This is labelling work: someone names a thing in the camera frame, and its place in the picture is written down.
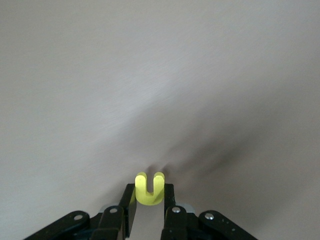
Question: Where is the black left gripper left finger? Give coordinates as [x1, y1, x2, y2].
[22, 183, 138, 240]

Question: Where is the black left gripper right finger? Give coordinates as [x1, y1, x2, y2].
[161, 183, 259, 240]

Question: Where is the yellow foam letter u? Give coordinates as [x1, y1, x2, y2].
[134, 171, 166, 206]

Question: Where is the brown table cover sheet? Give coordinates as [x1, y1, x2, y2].
[0, 0, 320, 240]

